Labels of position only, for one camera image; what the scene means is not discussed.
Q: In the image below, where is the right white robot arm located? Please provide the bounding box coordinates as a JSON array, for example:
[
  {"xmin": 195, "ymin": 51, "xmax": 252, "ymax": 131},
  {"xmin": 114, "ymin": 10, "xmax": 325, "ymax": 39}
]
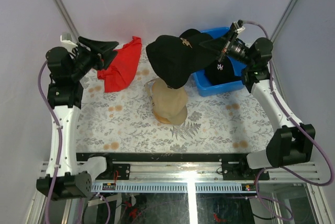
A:
[{"xmin": 199, "ymin": 20, "xmax": 316, "ymax": 179}]

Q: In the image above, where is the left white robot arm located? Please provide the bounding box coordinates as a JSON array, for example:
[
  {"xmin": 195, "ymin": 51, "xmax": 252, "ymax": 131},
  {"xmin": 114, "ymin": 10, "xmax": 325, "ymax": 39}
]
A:
[{"xmin": 36, "ymin": 33, "xmax": 119, "ymax": 201}]

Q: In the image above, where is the black cap gold logo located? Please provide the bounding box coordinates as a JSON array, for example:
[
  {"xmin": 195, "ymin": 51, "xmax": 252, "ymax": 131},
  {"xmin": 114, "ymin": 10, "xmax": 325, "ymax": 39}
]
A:
[{"xmin": 146, "ymin": 32, "xmax": 216, "ymax": 89}]

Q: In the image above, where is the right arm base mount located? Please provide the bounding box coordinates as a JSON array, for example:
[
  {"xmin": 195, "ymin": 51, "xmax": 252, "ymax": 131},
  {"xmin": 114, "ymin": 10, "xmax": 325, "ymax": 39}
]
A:
[{"xmin": 219, "ymin": 153, "xmax": 261, "ymax": 181}]

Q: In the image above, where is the red cloth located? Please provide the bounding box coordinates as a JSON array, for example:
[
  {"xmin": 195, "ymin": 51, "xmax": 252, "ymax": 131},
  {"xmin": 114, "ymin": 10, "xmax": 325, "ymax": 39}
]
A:
[{"xmin": 97, "ymin": 36, "xmax": 142, "ymax": 93}]

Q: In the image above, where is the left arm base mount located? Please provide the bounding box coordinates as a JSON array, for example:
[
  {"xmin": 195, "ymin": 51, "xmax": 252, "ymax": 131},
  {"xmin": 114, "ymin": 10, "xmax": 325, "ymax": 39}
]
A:
[{"xmin": 96, "ymin": 161, "xmax": 131, "ymax": 181}]

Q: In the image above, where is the right aluminium frame post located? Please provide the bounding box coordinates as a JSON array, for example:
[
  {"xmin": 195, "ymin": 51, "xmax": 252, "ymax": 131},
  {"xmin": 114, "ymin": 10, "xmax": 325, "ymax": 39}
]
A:
[{"xmin": 270, "ymin": 0, "xmax": 299, "ymax": 42}]

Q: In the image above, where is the aluminium frame post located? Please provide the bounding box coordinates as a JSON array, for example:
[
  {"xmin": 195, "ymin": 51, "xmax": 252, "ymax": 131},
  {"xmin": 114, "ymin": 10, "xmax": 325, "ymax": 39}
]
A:
[
  {"xmin": 270, "ymin": 0, "xmax": 299, "ymax": 42},
  {"xmin": 53, "ymin": 0, "xmax": 80, "ymax": 52}
]

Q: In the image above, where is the black cap pink logo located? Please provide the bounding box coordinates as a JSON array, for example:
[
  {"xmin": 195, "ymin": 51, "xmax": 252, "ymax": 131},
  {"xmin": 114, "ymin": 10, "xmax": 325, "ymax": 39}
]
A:
[{"xmin": 204, "ymin": 57, "xmax": 241, "ymax": 85}]

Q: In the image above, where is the blue plastic bin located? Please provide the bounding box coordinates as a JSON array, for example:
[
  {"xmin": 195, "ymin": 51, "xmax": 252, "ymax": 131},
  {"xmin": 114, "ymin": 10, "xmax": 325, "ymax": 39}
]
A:
[{"xmin": 193, "ymin": 27, "xmax": 244, "ymax": 97}]

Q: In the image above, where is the black cap on bin rim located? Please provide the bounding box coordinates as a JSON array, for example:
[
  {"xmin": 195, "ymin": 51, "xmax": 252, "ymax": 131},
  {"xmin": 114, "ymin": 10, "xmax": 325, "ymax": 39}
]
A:
[{"xmin": 179, "ymin": 29, "xmax": 212, "ymax": 42}]

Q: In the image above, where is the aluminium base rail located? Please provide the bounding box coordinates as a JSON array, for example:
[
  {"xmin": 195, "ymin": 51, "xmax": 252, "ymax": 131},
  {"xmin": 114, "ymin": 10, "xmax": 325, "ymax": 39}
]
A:
[{"xmin": 39, "ymin": 161, "xmax": 321, "ymax": 183}]

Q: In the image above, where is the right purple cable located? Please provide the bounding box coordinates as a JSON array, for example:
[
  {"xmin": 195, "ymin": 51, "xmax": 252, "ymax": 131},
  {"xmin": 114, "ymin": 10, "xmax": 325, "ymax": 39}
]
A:
[{"xmin": 242, "ymin": 19, "xmax": 335, "ymax": 221}]

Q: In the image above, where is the left aluminium frame post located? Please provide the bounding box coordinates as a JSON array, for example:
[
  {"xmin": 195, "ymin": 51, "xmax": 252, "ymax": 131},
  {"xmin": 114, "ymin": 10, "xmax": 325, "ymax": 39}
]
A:
[{"xmin": 53, "ymin": 0, "xmax": 80, "ymax": 52}]

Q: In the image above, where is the floral table mat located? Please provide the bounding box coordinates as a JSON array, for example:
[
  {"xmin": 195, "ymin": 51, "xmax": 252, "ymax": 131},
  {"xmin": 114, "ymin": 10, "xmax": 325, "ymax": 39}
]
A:
[{"xmin": 76, "ymin": 52, "xmax": 273, "ymax": 153}]

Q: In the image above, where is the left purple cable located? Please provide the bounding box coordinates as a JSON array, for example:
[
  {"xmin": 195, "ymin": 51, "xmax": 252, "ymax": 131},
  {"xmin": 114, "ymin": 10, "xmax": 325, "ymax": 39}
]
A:
[{"xmin": 37, "ymin": 60, "xmax": 110, "ymax": 224}]

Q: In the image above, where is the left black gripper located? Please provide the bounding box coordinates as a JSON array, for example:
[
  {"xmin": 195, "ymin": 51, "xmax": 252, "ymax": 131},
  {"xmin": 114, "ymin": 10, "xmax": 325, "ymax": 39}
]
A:
[{"xmin": 71, "ymin": 37, "xmax": 119, "ymax": 81}]

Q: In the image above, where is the wooden hat stand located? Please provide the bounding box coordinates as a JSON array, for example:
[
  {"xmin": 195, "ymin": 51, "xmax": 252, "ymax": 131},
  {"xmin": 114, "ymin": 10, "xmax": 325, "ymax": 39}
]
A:
[{"xmin": 153, "ymin": 111, "xmax": 172, "ymax": 125}]

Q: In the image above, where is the beige baseball cap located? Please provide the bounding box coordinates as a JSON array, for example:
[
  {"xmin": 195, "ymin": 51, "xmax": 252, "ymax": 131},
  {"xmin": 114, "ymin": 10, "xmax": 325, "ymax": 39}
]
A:
[{"xmin": 144, "ymin": 78, "xmax": 188, "ymax": 125}]

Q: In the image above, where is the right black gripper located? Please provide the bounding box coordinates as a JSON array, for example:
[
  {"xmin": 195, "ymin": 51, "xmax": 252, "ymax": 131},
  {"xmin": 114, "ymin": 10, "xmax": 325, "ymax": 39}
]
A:
[{"xmin": 198, "ymin": 30, "xmax": 253, "ymax": 68}]

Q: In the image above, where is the purple cable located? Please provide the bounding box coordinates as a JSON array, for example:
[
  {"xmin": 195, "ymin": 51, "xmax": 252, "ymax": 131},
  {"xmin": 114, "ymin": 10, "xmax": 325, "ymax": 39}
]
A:
[
  {"xmin": 37, "ymin": 60, "xmax": 110, "ymax": 224},
  {"xmin": 242, "ymin": 19, "xmax": 335, "ymax": 221}
]

